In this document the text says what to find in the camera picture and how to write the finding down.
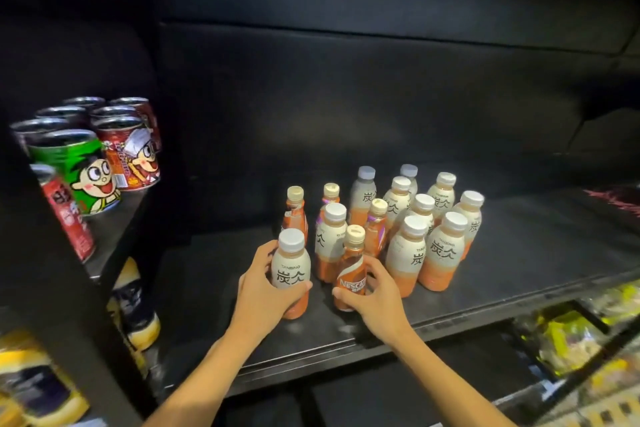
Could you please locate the person's right forearm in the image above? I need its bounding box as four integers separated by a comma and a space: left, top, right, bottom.
395, 331, 516, 427

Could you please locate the person's left hand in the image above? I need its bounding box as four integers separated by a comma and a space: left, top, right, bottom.
231, 240, 313, 342

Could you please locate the row of red packets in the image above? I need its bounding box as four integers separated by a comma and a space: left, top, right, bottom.
582, 183, 640, 220

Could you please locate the person's right hand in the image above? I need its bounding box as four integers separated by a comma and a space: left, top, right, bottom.
332, 255, 416, 348

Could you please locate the row of yellow dark label bottles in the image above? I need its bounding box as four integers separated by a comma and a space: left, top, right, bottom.
0, 256, 162, 427

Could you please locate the group of cartoon drink cans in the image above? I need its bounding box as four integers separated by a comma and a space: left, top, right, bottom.
9, 96, 163, 262

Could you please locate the black metal snack rack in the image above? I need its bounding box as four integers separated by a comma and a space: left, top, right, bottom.
499, 286, 640, 427

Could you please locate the black metal drinks rack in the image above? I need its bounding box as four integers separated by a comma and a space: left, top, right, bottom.
0, 0, 166, 427

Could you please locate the person's left forearm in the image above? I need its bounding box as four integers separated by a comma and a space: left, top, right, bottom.
142, 331, 261, 427

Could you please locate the black shelf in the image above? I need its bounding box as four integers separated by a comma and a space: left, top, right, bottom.
135, 0, 640, 427

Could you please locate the row of yellow green snack packs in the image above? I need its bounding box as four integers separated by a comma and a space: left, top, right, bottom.
515, 281, 640, 378

